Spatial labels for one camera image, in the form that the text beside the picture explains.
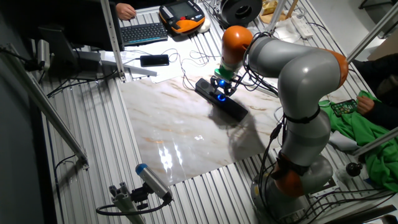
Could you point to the black round knob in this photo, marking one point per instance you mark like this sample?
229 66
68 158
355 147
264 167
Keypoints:
354 169

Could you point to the green cloth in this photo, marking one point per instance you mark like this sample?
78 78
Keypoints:
367 137

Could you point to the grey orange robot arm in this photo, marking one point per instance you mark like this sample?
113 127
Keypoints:
304 81

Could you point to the smartphone with colourful screen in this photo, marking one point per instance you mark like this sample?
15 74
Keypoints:
343 108

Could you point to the aluminium camera mount profile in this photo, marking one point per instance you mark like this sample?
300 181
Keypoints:
124 202

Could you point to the light wooden board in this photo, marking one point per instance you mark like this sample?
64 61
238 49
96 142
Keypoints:
267 7

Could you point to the aluminium frame bar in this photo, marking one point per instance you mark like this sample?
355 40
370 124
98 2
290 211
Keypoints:
376 141
43 105
373 34

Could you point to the aluminium frame post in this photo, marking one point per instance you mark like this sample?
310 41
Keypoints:
276 15
112 40

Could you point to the black speaker bar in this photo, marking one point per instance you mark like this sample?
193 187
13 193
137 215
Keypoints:
233 109

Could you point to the bare human hand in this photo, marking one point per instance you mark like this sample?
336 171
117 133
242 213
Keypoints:
126 12
365 105

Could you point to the black monitor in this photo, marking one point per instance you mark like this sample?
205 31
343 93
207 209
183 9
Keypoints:
81 21

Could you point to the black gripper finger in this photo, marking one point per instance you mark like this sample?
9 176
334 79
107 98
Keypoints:
214 84
232 89

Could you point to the orange black teach pendant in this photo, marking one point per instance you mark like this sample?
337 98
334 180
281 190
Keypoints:
182 15

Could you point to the blue-lit speaker knob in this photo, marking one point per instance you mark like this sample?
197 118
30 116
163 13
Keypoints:
221 97

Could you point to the dark-sleeved forearm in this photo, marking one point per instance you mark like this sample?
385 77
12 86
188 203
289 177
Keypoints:
382 116
146 3

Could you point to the silver camera blue end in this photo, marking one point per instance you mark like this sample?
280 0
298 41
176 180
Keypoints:
154 182

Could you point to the black filament spool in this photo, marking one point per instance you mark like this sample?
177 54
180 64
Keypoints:
241 12

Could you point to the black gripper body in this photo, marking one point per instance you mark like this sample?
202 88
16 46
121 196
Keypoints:
222 84

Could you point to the black smartphone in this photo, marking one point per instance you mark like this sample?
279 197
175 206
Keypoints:
154 60

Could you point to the white three-socket power strip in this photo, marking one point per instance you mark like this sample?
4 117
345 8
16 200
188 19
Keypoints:
261 89

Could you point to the white foam sheet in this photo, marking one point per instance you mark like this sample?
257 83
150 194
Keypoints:
342 141

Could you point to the black keyboard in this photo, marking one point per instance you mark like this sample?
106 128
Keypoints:
143 33

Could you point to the small silver camera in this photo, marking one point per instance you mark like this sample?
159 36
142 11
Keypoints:
43 54

